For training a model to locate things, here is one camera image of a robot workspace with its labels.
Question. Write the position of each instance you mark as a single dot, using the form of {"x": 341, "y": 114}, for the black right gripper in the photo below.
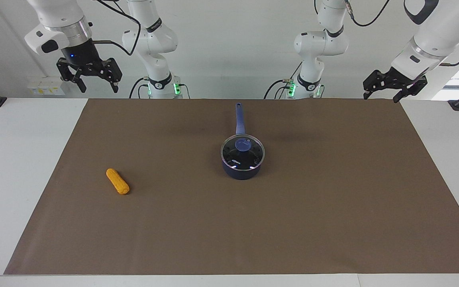
{"x": 82, "y": 56}

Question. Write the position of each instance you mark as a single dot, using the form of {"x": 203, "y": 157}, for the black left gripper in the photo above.
{"x": 397, "y": 79}

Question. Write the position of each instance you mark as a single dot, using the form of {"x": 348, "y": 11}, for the yellow corn cob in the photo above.
{"x": 118, "y": 181}

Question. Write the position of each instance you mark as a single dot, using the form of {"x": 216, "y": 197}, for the glass lid with blue knob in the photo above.
{"x": 242, "y": 151}

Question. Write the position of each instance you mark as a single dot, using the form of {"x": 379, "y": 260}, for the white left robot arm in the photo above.
{"x": 432, "y": 36}

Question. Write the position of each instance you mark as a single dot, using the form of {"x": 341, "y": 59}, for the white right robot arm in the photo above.
{"x": 155, "y": 40}

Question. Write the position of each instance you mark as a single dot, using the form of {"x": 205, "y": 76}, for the brown table mat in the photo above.
{"x": 253, "y": 231}

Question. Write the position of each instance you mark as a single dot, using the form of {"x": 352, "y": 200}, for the white wall socket panel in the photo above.
{"x": 46, "y": 87}

